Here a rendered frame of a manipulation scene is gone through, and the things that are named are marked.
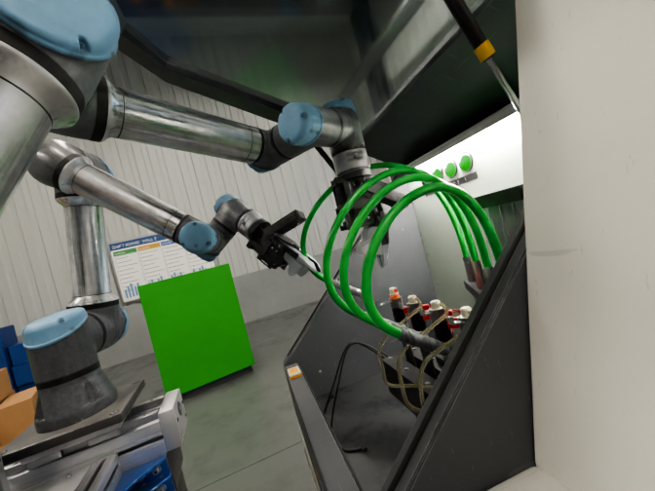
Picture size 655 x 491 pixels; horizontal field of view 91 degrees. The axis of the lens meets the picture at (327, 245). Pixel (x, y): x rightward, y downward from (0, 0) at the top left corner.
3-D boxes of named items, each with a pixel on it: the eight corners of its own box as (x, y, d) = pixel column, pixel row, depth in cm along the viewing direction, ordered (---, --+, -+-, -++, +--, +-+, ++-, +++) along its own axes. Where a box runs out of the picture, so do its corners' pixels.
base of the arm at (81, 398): (19, 443, 64) (7, 396, 64) (56, 411, 79) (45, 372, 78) (106, 412, 69) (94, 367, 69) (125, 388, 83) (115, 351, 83)
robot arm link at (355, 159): (359, 156, 75) (372, 144, 67) (364, 175, 75) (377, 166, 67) (328, 163, 73) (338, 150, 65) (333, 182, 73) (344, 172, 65)
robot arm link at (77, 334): (18, 390, 67) (0, 326, 67) (62, 366, 80) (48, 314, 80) (79, 372, 68) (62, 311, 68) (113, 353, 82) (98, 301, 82)
